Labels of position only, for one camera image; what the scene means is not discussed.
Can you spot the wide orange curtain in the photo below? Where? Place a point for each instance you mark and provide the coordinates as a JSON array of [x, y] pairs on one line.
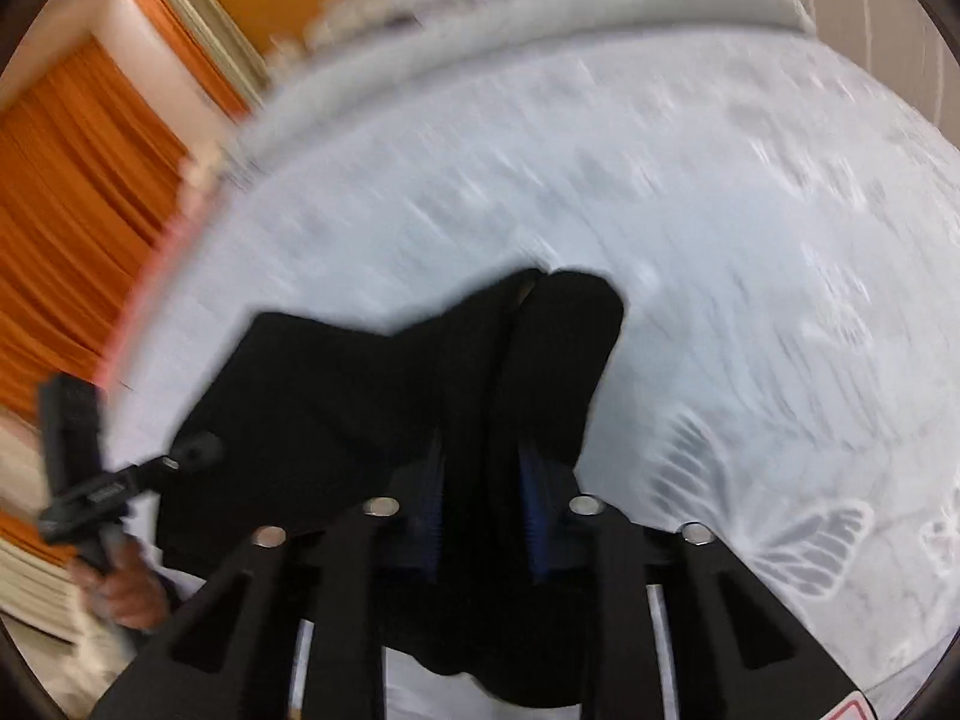
[[67, 225]]

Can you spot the narrow orange curtain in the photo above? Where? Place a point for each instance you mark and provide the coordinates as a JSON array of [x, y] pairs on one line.
[[187, 37]]

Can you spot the white wardrobe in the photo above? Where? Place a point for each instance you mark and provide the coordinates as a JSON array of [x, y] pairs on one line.
[[870, 22]]

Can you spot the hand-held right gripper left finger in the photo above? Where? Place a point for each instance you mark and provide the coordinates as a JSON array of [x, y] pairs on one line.
[[352, 562]]

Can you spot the beige curtain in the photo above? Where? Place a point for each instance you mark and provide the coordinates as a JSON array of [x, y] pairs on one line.
[[210, 15]]

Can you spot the bed with butterfly sheet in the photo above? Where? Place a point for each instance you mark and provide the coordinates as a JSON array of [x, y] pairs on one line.
[[600, 240]]

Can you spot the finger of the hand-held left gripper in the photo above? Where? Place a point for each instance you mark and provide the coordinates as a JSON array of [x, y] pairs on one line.
[[196, 451]]

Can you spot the grey duvet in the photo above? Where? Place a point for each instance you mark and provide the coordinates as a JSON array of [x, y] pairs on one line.
[[525, 30]]

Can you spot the pink bench mat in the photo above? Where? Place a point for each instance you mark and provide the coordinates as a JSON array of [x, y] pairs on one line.
[[146, 292]]

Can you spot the person's left hand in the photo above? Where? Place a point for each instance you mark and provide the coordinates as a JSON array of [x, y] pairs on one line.
[[135, 592]]

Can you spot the black pants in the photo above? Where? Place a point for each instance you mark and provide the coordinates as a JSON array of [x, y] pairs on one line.
[[360, 405]]

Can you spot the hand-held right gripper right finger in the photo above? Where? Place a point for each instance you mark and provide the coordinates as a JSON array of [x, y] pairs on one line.
[[622, 585]]

